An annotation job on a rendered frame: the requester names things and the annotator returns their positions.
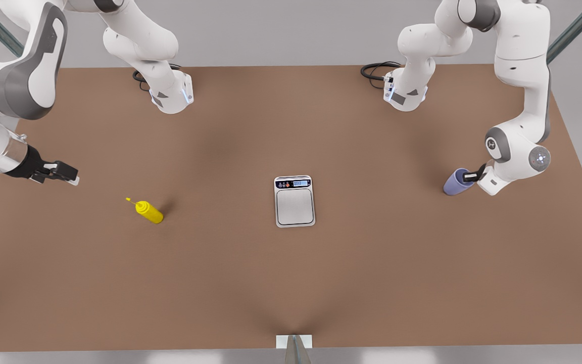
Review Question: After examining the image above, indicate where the purple cup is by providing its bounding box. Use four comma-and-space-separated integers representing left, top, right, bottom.
443, 168, 476, 196

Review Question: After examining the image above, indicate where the yellow sauce bottle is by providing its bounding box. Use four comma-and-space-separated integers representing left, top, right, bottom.
125, 197, 164, 224

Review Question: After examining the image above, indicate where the silver kitchen scale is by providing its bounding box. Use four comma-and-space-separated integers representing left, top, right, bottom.
274, 175, 316, 228

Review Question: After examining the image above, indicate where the black cable loop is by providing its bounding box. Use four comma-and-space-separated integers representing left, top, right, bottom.
360, 61, 404, 89
132, 63, 183, 92

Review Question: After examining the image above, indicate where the silver frame post with foot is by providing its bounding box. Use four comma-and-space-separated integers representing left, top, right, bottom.
276, 334, 313, 364

